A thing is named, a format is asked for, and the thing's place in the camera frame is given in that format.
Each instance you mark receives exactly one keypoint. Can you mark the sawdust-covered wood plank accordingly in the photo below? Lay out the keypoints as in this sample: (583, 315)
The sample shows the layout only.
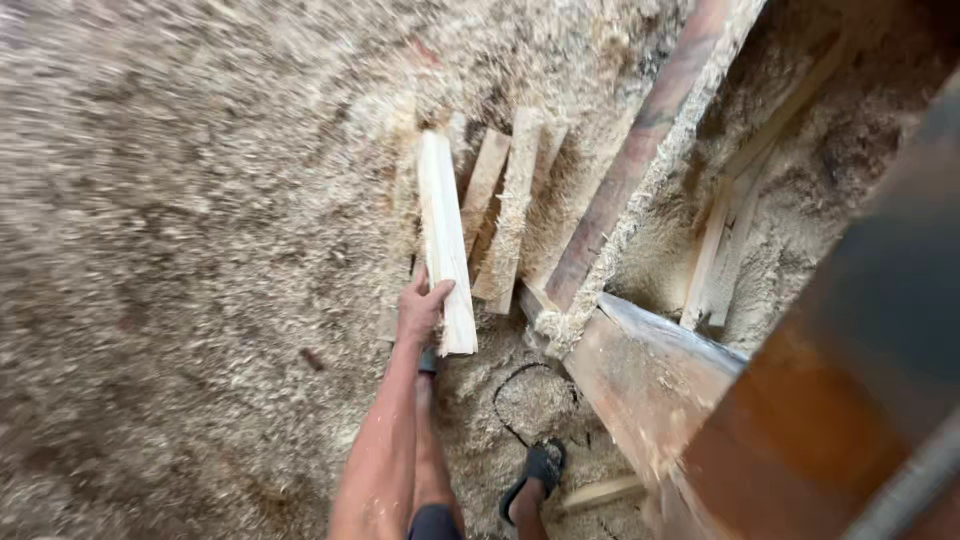
(514, 210)

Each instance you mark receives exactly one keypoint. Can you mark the black sandal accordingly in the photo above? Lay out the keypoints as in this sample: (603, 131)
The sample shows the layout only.
(541, 466)
(428, 362)

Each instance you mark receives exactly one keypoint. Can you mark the pale sawn wood plank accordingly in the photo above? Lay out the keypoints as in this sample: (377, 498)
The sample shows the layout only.
(444, 225)

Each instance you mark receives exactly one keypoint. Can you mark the sawdust-dusted wide wooden beam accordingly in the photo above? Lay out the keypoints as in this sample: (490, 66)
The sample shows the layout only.
(645, 390)

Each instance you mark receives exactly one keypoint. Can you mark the long thin wood lath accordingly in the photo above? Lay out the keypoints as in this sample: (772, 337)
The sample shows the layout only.
(787, 112)

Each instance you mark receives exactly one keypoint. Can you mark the brown narrow wood plank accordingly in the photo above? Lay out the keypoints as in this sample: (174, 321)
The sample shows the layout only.
(484, 180)

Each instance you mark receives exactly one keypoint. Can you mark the half-buried wood plank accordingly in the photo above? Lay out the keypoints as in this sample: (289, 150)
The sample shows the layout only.
(550, 150)

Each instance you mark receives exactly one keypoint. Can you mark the person's right leg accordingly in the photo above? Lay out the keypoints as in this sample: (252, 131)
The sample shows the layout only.
(528, 514)

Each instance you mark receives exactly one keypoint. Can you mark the person's leg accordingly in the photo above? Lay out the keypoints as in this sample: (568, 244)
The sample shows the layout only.
(528, 514)
(433, 442)

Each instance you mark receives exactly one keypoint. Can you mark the pale wood slat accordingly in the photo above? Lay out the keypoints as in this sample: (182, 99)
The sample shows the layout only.
(735, 255)
(709, 247)

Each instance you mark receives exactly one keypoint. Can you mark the small wood offcut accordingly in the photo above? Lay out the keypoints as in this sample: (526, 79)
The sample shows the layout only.
(602, 493)

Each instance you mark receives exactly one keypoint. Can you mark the person's left leg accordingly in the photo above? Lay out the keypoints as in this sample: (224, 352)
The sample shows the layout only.
(433, 442)

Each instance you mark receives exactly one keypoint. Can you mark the person's left hand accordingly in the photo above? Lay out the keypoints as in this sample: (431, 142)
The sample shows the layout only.
(416, 315)

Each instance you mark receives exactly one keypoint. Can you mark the rusty orange metal machine frame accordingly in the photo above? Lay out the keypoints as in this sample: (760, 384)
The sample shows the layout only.
(832, 412)

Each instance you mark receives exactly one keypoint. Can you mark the long reddish wood beam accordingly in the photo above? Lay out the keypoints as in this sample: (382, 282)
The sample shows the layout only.
(637, 150)

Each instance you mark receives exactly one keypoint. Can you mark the dark shorts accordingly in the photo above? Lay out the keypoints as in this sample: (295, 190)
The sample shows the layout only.
(435, 523)

